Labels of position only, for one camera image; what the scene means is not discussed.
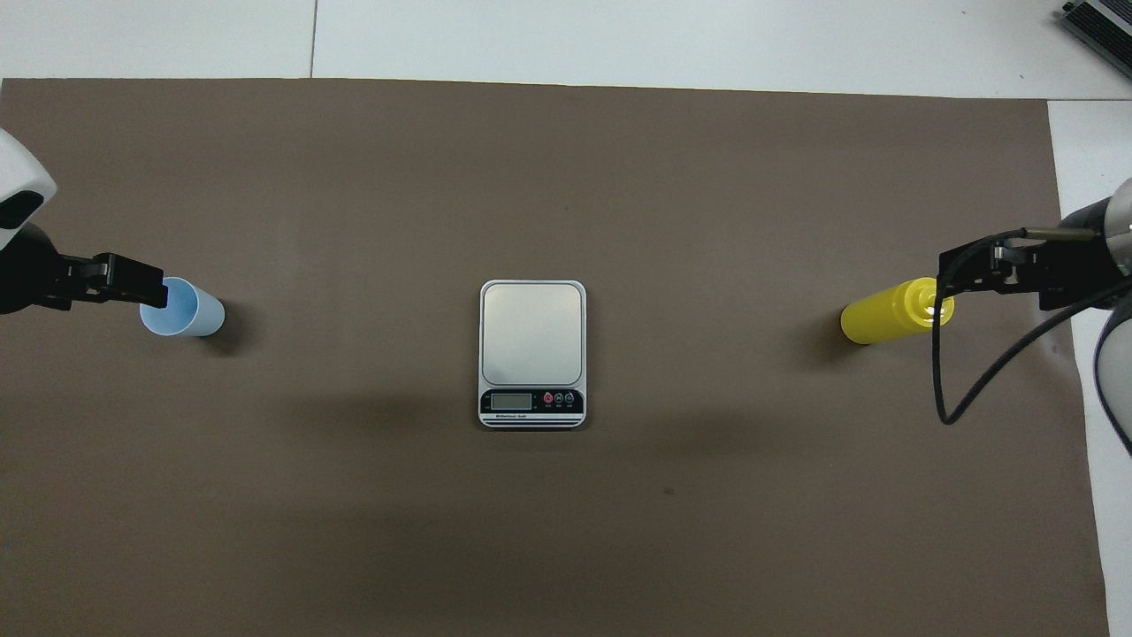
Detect light blue plastic cup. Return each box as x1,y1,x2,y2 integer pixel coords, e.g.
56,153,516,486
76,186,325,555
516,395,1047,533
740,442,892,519
139,276,226,338

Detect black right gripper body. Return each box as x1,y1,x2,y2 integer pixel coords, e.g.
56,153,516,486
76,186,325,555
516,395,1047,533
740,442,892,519
1035,199,1129,311

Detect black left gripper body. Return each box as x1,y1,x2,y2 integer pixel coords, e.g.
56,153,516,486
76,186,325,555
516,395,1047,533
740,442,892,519
0,221,64,316

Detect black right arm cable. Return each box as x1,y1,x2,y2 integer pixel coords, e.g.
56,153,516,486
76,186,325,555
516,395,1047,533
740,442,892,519
932,227,1132,426

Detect silver digital kitchen scale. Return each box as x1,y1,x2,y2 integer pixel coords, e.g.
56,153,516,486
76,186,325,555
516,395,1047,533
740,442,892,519
478,280,588,431

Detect grey ribbed metal device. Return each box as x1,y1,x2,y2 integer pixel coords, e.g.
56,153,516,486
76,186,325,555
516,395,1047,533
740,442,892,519
1061,0,1132,56

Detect brown paper mat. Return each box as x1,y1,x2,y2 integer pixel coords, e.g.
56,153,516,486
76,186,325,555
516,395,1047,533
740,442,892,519
0,78,1111,637

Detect yellow squeeze bottle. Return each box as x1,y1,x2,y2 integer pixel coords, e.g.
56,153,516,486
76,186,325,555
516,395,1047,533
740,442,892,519
840,277,956,345

